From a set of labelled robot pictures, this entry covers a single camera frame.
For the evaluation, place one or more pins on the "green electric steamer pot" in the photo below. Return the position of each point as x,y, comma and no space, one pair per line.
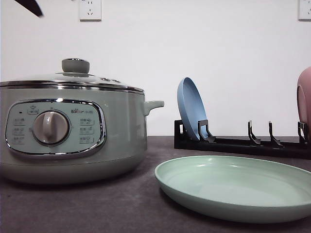
69,134

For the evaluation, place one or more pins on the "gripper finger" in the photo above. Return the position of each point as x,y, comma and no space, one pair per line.
32,6

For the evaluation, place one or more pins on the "pink plate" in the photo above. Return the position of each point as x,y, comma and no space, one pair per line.
304,100

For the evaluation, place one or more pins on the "white wall socket left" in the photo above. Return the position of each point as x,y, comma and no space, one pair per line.
90,19

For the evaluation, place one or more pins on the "white wall socket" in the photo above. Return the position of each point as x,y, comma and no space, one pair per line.
304,10
90,19

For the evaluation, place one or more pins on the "white wall socket right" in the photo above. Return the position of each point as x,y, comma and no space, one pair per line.
304,10

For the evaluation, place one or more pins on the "green plate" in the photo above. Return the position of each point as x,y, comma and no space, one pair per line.
237,188

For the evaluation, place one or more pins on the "glass steamer lid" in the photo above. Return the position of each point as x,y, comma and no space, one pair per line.
75,73

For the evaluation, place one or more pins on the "blue plate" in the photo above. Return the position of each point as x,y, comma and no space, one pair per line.
192,107

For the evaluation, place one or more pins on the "black dish rack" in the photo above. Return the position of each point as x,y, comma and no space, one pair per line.
244,146

